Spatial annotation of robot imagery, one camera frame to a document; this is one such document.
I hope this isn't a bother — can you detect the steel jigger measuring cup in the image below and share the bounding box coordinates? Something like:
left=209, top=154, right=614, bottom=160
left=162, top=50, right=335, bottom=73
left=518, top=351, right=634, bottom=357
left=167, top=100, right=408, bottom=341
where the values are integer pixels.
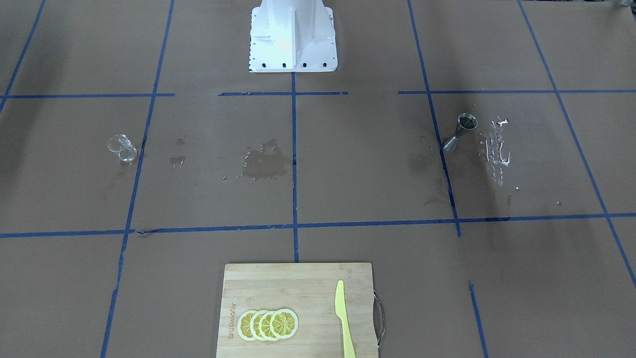
left=442, top=113, right=478, bottom=152

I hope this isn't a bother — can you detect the clear glass shaker cup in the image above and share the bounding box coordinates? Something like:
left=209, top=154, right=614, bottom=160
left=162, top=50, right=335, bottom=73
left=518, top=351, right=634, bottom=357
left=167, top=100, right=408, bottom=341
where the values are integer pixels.
left=107, top=134, right=137, bottom=163

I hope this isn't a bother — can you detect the bamboo cutting board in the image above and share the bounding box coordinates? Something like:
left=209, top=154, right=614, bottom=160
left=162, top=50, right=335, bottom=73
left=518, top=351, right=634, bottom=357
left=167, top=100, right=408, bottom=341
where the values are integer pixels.
left=216, top=263, right=379, bottom=358

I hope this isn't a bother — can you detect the yellow plastic knife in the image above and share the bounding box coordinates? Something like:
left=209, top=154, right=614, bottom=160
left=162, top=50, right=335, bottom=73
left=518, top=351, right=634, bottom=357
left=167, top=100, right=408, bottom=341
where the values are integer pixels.
left=334, top=279, right=356, bottom=358

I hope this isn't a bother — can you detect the lemon slice front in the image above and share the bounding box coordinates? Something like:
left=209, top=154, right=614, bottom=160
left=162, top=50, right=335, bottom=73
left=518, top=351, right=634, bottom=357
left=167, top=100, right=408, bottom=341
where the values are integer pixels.
left=270, top=308, right=299, bottom=339

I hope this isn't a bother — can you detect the lemon slice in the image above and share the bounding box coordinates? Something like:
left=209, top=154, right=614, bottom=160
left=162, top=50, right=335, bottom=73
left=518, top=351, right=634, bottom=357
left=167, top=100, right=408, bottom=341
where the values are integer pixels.
left=258, top=311, right=279, bottom=342
left=270, top=308, right=299, bottom=339
left=249, top=310, right=267, bottom=341
left=238, top=310, right=256, bottom=342

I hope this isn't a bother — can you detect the lemon slice back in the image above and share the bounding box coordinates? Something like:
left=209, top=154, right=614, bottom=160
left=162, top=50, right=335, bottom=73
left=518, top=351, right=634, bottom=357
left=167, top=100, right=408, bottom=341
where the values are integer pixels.
left=238, top=310, right=256, bottom=342

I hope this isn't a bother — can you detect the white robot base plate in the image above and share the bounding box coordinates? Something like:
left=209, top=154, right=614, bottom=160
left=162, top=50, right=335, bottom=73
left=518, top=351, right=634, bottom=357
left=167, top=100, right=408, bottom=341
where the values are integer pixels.
left=248, top=0, right=338, bottom=73

